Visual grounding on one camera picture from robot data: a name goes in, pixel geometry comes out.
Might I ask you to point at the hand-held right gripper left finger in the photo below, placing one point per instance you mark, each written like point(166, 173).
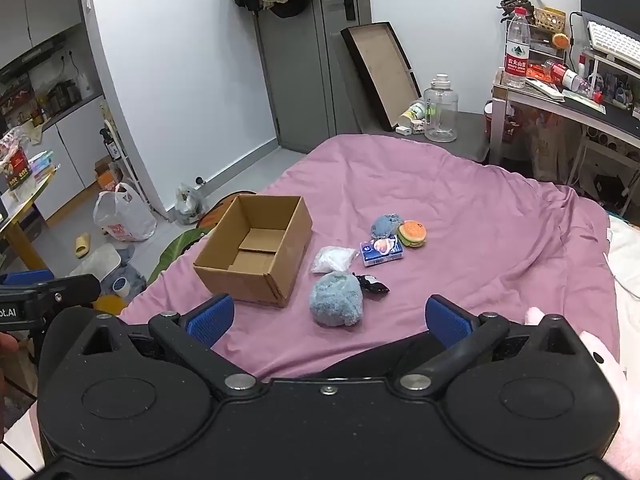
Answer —
point(212, 317)

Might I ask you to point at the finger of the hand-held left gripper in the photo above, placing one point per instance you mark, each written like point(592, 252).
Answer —
point(30, 277)

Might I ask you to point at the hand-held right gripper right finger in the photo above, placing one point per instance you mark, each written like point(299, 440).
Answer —
point(447, 320)

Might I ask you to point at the cardboard box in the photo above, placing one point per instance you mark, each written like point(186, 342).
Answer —
point(235, 285)

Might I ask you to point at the black and white toy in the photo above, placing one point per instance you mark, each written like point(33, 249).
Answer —
point(371, 285)

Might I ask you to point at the burger plush toy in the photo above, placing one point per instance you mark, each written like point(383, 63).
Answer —
point(412, 234)

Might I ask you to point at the blue tissue packet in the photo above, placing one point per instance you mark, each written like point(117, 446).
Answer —
point(381, 252)

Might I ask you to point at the blue denim plush toy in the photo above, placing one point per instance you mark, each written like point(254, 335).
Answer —
point(386, 226)

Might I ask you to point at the blue fuzzy plush ball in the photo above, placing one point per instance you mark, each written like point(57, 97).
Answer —
point(335, 302)

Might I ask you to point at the white fluffy plastic bag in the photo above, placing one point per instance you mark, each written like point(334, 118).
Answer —
point(332, 260)

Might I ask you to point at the person's left hand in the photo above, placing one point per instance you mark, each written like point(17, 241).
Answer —
point(7, 347)

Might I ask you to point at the yellow wooden table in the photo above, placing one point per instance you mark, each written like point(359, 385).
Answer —
point(22, 220)

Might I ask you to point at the yellow slipper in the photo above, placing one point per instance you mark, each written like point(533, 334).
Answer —
point(82, 246)

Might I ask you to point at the green leaf cartoon rug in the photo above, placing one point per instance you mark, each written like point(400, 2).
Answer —
point(175, 252)

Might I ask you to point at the white tape roll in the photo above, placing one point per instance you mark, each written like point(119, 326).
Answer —
point(121, 286)

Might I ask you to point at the pink bedsheet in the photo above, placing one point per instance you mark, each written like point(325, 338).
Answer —
point(475, 220)

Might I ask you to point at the grey plastic bag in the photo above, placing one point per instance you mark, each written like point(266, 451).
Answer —
point(190, 205)

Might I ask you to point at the red snack bag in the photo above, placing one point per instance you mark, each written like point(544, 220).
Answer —
point(15, 160)

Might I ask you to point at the small floor carton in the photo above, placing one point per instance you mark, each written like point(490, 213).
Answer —
point(107, 175)

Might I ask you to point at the grey kitchen cabinet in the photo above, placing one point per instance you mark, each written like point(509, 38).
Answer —
point(75, 150)

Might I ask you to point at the black spray bottle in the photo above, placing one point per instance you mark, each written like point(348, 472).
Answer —
point(110, 142)

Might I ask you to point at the pink plush toy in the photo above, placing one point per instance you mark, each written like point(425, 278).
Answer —
point(607, 355)

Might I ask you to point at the grey nightstand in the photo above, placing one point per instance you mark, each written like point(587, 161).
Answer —
point(470, 135)

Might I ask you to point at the white pillow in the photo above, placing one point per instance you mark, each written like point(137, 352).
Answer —
point(625, 255)

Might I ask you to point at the white jar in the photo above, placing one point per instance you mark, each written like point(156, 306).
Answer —
point(411, 114)

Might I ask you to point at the large clear water jug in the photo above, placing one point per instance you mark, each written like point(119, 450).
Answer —
point(441, 110)

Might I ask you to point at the grey door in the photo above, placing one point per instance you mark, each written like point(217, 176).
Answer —
point(300, 70)

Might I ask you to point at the small red label bottle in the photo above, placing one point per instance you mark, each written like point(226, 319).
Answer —
point(567, 76)

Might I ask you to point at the red label water bottle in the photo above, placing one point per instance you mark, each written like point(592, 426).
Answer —
point(516, 55)

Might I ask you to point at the white drawer organizer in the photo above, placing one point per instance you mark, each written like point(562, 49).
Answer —
point(545, 45)

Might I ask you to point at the yellow wicker basket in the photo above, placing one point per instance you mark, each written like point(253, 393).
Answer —
point(550, 17)

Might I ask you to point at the white keyboard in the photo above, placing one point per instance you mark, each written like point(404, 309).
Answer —
point(612, 42)

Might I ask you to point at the dark dried decoration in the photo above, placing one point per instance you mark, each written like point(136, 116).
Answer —
point(515, 2)

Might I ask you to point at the black picture frame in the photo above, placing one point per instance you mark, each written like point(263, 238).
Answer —
point(382, 75)

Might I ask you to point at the white frame desk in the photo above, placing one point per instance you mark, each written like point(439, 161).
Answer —
point(600, 115)

